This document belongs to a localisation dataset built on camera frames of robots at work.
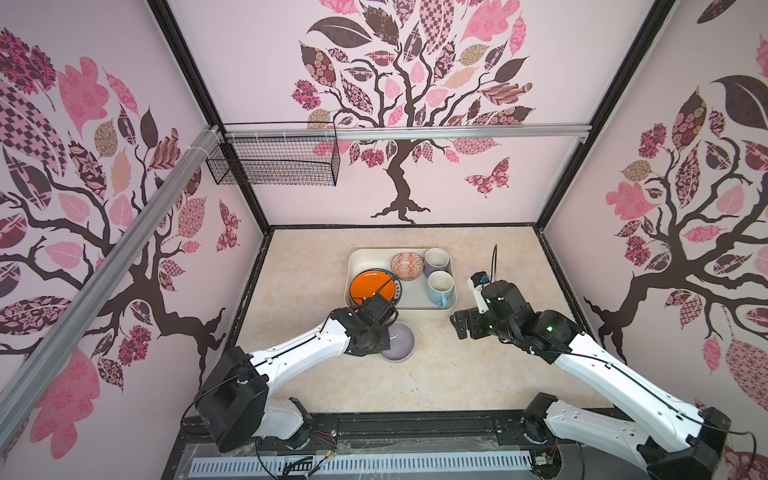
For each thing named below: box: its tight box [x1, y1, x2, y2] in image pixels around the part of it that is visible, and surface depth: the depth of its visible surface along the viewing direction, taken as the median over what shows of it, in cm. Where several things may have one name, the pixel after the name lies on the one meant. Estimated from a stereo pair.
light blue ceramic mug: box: [427, 270, 456, 309], surface depth 92 cm
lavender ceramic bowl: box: [380, 322, 416, 363], surface depth 85 cm
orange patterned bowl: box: [390, 252, 424, 281], surface depth 106 cm
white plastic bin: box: [344, 248, 458, 318], surface depth 102 cm
